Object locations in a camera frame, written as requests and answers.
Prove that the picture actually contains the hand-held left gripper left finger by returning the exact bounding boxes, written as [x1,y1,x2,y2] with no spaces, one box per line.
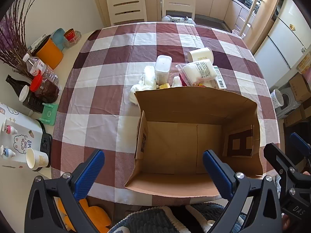
[24,149,106,233]

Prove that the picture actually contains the white plush rabbit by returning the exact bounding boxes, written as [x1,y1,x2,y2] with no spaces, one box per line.
[142,65,156,90]

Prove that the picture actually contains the white water dispenser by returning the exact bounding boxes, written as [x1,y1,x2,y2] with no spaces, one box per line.
[0,102,44,169]

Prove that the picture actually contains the flat striped carton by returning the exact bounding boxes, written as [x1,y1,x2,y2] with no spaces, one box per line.
[28,34,50,51]

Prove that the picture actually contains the white slatted chair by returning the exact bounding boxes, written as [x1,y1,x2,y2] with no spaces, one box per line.
[105,0,148,26]
[162,0,197,21]

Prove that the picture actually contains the dark floor rug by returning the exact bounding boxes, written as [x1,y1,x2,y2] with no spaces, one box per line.
[194,15,231,32]

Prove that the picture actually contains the green phone stand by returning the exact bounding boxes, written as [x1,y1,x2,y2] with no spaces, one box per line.
[39,103,59,126]

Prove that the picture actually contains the blue white fleece clothing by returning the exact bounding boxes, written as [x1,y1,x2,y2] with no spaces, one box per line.
[114,204,246,233]

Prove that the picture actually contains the orange canister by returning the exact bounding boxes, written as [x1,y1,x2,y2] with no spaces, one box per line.
[33,38,64,70]

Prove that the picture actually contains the cream kitchen cabinets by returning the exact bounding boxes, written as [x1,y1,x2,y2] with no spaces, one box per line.
[196,0,258,33]

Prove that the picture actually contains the yellow snack bag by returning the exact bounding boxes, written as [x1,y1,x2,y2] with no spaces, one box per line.
[296,53,311,74]

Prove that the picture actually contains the dark brown bottle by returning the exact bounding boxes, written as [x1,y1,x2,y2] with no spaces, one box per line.
[5,75,31,97]

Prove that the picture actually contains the white refrigerator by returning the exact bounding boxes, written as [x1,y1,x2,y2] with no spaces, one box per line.
[253,0,311,72]

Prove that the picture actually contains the clear plastic container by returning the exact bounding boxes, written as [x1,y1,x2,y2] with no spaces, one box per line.
[155,55,172,84]

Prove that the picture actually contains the white paper cup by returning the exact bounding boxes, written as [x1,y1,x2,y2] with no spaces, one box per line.
[188,47,214,63]

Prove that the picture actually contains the cardboard box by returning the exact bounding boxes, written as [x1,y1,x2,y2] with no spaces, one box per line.
[124,87,264,198]

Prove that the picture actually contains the cotton pads bag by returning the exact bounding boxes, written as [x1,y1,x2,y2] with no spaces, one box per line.
[175,59,218,86]

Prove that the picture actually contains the cream desktop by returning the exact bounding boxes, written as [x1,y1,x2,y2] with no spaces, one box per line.
[0,29,102,182]

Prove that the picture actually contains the white oval plush toy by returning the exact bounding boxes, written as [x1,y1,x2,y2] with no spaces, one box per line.
[129,84,146,105]

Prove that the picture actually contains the black drip tray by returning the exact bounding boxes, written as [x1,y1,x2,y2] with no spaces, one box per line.
[36,119,53,169]

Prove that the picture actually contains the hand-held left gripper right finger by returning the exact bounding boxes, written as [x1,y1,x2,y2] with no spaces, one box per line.
[203,150,283,233]

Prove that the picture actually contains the grey plastic stool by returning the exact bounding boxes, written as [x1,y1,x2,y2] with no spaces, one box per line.
[277,87,302,119]

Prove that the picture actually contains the green white carton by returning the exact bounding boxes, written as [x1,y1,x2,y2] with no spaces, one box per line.
[211,65,228,89]

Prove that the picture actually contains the printed paper cup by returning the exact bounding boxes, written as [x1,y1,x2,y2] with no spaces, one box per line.
[26,148,49,171]

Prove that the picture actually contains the person's right hand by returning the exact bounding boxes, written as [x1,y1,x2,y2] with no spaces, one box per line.
[282,213,292,232]

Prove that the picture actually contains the light blue cup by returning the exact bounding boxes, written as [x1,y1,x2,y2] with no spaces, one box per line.
[52,28,66,51]

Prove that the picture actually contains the glass bowl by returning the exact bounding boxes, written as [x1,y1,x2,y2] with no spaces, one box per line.
[64,30,82,48]

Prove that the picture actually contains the closed brown carton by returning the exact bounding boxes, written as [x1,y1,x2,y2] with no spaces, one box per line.
[289,73,311,102]
[284,104,311,127]

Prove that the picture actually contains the dark jar white lid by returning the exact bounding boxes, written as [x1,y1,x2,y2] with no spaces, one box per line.
[19,85,45,113]

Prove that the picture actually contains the plaid tablecloth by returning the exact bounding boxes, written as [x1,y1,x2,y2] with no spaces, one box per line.
[52,21,280,207]

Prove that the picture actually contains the dried purple flower branches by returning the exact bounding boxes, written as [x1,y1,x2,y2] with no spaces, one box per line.
[0,0,46,78]

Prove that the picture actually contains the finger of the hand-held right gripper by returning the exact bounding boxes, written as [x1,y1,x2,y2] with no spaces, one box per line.
[264,143,296,187]
[290,132,311,173]

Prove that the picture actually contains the red lid jar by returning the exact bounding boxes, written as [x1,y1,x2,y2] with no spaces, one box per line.
[30,74,60,103]

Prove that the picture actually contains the patterned white cup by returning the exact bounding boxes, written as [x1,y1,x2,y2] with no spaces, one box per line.
[271,89,285,110]

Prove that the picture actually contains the clear water bottle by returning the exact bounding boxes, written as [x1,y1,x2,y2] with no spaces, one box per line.
[23,54,59,83]

